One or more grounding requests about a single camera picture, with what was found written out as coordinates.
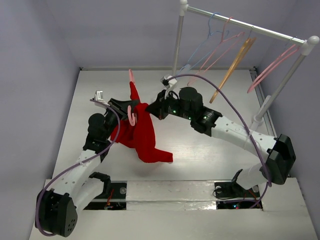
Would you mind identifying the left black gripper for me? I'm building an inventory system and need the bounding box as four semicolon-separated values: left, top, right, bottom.
102;98;139;140

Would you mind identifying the thick pink plastic hanger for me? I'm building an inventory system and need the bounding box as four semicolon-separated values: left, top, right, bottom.
127;69;140;126

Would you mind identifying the red t shirt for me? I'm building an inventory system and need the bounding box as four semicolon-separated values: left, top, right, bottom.
109;81;174;165

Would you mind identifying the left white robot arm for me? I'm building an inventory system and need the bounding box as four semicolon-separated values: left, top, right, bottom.
35;98;139;238

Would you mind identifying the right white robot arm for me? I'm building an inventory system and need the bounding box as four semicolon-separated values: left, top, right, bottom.
146;87;296;196

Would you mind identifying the orange wooden hanger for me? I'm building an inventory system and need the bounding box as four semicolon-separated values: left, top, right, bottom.
218;36;257;90

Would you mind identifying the white clothes rack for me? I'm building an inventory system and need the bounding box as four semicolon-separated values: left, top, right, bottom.
171;0;320;131

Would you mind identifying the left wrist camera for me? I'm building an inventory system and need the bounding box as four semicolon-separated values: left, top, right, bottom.
94;90;104;102

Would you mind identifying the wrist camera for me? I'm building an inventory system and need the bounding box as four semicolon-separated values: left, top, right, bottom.
94;90;104;102
161;75;178;93

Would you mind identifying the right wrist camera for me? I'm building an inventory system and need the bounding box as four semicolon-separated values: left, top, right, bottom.
161;75;178;93

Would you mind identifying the thin pink wire hanger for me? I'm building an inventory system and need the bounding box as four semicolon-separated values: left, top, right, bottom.
187;16;246;86

